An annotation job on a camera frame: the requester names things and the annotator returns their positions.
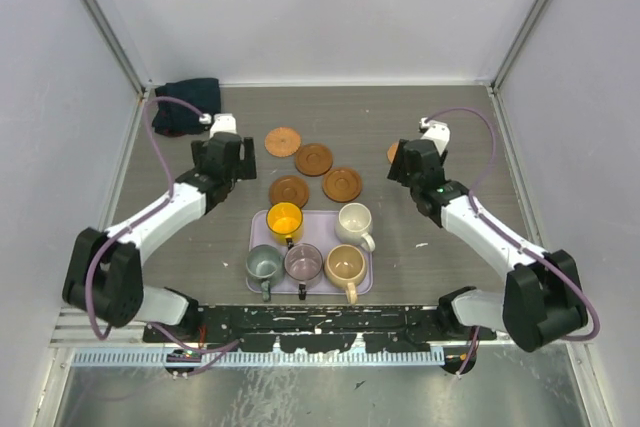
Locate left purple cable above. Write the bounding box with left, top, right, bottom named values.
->
left=87, top=97, right=241, bottom=377

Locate yellow glass mug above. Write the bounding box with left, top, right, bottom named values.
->
left=266, top=202, right=304, bottom=248

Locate beige ceramic mug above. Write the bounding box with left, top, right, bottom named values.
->
left=324, top=244, right=367, bottom=305

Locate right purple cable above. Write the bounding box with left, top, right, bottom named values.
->
left=424, top=106, right=600, bottom=379

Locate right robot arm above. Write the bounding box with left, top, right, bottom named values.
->
left=388, top=139, right=596, bottom=352

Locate grey-green ceramic mug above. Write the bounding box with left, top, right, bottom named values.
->
left=246, top=244, right=285, bottom=302

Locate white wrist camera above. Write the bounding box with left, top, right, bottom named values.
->
left=199, top=113, right=237, bottom=138
left=419, top=117, right=451, bottom=156

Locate purple cable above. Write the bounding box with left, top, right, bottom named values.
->
left=424, top=106, right=600, bottom=379
left=87, top=97, right=241, bottom=377

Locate white ceramic mug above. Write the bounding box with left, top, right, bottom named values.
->
left=334, top=203, right=376, bottom=253

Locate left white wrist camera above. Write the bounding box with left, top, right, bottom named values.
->
left=199, top=113, right=237, bottom=138

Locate slotted cable duct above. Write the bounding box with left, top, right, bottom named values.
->
left=70, top=346, right=445, bottom=368

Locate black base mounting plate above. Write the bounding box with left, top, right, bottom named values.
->
left=142, top=304, right=498, bottom=354

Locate woven rattan coaster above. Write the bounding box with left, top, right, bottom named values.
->
left=264, top=127, right=301, bottom=158
left=387, top=142, right=399, bottom=164

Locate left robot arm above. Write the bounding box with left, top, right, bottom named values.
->
left=62, top=132, right=257, bottom=343

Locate dark blue folded cloth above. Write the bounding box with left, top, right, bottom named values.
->
left=152, top=77, right=222, bottom=137

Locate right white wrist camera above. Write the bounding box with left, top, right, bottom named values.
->
left=419, top=117, right=451, bottom=156

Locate brown wooden saucer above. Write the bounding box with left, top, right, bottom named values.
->
left=269, top=175, right=310, bottom=208
left=295, top=143, right=333, bottom=177
left=322, top=167, right=363, bottom=203

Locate purple glass mug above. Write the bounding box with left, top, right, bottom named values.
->
left=284, top=243, right=324, bottom=300

